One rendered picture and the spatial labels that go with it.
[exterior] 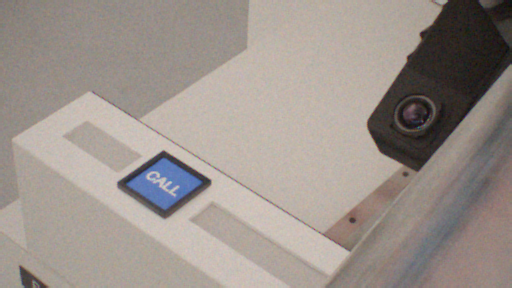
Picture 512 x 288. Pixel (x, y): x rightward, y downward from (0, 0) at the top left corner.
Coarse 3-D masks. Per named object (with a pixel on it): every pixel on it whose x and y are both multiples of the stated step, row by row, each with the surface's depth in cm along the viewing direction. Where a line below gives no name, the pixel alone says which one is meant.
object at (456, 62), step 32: (448, 0) 60; (448, 32) 59; (480, 32) 58; (416, 64) 58; (448, 64) 58; (480, 64) 57; (384, 96) 58; (416, 96) 57; (448, 96) 57; (480, 96) 57; (384, 128) 57; (416, 128) 57; (448, 128) 56; (416, 160) 56
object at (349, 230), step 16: (400, 176) 111; (384, 192) 109; (400, 192) 110; (368, 208) 107; (384, 208) 108; (336, 224) 106; (352, 224) 106; (368, 224) 107; (336, 240) 104; (352, 240) 106
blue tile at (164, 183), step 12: (156, 168) 94; (168, 168) 94; (132, 180) 93; (144, 180) 93; (156, 180) 93; (168, 180) 93; (180, 180) 93; (192, 180) 93; (144, 192) 91; (156, 192) 92; (168, 192) 92; (180, 192) 92; (168, 204) 91
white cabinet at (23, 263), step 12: (0, 240) 109; (0, 252) 110; (12, 252) 108; (24, 252) 107; (0, 264) 112; (12, 264) 110; (24, 264) 108; (36, 264) 106; (0, 276) 113; (12, 276) 111; (24, 276) 109; (36, 276) 107; (48, 276) 105
